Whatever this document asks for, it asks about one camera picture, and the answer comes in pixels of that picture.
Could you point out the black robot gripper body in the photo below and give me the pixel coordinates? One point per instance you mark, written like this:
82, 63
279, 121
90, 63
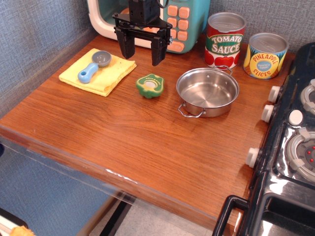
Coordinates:
142, 22

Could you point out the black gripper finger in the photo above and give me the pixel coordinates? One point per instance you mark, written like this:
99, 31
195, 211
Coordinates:
159, 46
125, 43

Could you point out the stainless steel two-handled pot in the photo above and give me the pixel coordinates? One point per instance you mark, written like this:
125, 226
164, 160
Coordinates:
206, 92

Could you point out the white stove knob lower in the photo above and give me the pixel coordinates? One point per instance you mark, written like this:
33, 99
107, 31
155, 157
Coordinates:
252, 157

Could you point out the white stove knob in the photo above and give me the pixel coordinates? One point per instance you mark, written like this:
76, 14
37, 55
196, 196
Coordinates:
267, 113
273, 94
252, 157

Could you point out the orange plate in microwave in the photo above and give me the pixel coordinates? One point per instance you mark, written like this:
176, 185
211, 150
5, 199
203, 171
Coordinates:
125, 11

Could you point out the blue grey measuring spoon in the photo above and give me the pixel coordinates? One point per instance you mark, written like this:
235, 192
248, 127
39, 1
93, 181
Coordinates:
99, 59

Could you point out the green toy avocado half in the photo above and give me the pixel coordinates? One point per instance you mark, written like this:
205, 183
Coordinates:
150, 86

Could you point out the teal toy microwave oven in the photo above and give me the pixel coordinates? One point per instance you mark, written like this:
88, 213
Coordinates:
187, 17

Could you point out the yellow folded cloth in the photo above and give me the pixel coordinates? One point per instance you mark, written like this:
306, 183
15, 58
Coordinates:
104, 80

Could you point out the tomato sauce can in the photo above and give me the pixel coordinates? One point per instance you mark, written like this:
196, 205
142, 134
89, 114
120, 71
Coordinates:
224, 38

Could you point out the pineapple slices can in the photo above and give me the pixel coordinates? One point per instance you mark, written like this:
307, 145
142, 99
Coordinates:
265, 55

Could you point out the white stove knob upper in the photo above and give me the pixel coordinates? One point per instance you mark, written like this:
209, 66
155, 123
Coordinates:
273, 94

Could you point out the white stove knob middle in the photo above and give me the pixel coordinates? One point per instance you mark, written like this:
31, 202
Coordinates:
267, 113

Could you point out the white round stove button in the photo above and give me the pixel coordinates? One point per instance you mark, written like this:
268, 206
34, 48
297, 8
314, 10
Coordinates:
295, 117

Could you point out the grey rear stove burner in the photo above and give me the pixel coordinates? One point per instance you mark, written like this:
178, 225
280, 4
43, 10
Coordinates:
308, 97

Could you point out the grey stove burner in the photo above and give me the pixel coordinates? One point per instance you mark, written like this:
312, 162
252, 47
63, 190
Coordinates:
308, 97
300, 152

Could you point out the grey front stove burner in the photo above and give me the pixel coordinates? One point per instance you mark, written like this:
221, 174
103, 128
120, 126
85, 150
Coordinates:
300, 152

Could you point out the black toy stove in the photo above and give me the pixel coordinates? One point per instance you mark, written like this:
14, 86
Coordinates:
282, 202

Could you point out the orange furry object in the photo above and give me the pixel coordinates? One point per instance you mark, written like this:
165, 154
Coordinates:
21, 231

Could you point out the black oven door handle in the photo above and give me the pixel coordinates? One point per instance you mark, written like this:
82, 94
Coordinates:
231, 202

